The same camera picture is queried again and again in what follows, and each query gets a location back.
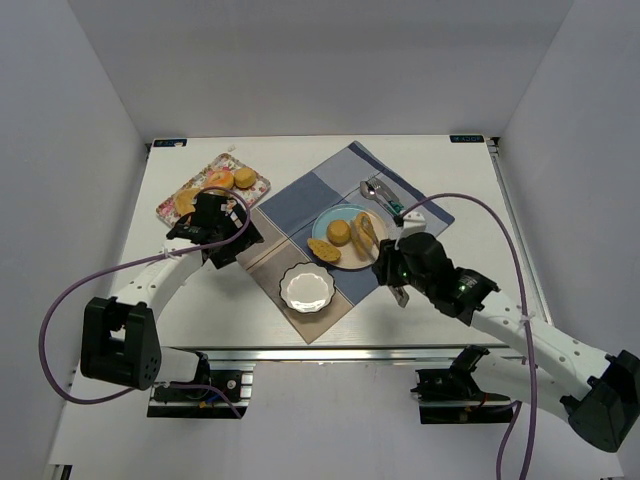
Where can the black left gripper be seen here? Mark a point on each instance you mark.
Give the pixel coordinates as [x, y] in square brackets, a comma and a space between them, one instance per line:
[208, 211]

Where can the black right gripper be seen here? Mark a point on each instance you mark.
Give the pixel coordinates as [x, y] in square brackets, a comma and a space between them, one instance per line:
[385, 265]

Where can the long twisted bread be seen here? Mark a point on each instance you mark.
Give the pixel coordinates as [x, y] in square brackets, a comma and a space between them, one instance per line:
[361, 240]

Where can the round golden bun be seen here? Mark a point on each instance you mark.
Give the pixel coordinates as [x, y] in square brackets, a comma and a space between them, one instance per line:
[338, 232]

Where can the dark brown muffin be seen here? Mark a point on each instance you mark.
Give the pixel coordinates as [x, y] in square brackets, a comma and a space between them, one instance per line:
[324, 251]

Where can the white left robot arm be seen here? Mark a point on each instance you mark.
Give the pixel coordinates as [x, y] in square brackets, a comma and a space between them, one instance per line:
[120, 342]

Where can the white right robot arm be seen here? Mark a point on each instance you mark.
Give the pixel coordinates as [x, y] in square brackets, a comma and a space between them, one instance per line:
[595, 392]

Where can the plain glazed donut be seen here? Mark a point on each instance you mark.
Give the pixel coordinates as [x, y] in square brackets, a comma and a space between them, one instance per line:
[184, 201]

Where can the pink frosted donut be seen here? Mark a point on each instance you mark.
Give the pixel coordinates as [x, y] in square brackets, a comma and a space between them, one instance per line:
[220, 178]

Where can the blue and cream plate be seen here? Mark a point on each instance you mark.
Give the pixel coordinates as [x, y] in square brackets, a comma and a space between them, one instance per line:
[350, 260]

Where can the round bun on tray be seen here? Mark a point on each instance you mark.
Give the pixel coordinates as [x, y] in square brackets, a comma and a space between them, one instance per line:
[244, 178]

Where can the floral serving tray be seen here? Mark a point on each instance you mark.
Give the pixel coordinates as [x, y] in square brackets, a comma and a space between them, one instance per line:
[166, 210]

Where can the patchwork blue grey placemat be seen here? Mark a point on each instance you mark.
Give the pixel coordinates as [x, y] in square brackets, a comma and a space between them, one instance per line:
[285, 221]

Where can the white scalloped bowl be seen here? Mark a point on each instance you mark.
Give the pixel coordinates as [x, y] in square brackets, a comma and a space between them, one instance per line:
[307, 288]

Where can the blue label left corner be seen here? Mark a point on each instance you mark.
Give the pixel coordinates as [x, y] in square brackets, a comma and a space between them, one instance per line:
[169, 143]

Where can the blue label corner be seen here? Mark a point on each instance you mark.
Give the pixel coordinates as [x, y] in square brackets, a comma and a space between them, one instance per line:
[457, 138]
[169, 143]

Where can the blue label right corner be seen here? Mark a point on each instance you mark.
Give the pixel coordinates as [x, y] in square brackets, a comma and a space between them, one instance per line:
[457, 138]

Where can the metal fork green handle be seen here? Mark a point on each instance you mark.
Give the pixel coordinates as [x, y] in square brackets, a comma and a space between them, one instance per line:
[384, 190]

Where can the metal spoon green handle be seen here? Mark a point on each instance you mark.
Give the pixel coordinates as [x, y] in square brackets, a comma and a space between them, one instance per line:
[369, 192]

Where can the aluminium table front rail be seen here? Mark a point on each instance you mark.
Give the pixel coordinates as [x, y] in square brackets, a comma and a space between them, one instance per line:
[327, 355]

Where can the aluminium table rail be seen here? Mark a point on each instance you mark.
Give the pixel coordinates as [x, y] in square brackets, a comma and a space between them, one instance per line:
[327, 355]
[539, 300]

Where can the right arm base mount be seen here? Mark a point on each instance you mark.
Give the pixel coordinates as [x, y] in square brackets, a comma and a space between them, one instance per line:
[450, 396]

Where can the aluminium table right rail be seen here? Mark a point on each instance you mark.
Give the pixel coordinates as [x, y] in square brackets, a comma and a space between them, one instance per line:
[539, 300]

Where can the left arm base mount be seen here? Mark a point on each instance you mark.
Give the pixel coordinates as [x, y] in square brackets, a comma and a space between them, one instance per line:
[232, 388]

